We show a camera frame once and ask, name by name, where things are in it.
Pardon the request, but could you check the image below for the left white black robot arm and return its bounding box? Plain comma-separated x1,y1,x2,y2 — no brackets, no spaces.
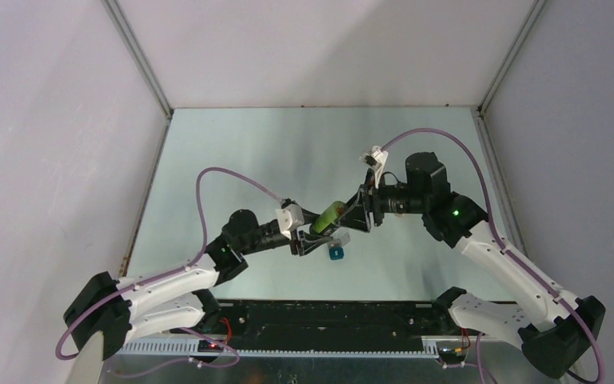
56,202,345,360

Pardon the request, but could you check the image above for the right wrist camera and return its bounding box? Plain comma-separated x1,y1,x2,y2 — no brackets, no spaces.
360,146,389,189

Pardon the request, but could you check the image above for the aluminium frame post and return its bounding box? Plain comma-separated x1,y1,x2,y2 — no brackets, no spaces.
477,0,548,118
102,0,174,120

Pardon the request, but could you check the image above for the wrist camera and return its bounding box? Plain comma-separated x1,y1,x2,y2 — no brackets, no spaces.
360,146,389,189
275,199,305,240

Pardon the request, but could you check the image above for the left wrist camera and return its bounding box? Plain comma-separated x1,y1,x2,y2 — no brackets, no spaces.
275,199,305,240

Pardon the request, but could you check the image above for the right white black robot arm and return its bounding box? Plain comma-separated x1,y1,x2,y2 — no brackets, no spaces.
346,148,606,378

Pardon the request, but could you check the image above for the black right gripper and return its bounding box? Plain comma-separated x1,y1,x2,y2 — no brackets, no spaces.
335,167,428,232

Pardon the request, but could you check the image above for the aluminium frame post right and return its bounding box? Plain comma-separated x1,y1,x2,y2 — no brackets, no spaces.
477,0,548,118

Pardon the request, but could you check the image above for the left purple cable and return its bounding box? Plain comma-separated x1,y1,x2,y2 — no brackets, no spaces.
55,167,287,366

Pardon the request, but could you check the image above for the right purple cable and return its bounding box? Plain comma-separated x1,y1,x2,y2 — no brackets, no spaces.
381,127,608,384

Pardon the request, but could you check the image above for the green lidded black jar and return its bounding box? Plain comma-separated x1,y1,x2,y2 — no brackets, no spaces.
309,201,346,235

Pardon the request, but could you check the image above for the aluminium frame post left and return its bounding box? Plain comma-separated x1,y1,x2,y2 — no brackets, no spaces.
102,0,174,120

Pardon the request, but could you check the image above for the purple cable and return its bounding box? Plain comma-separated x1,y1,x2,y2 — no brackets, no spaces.
55,167,287,366
381,127,608,384

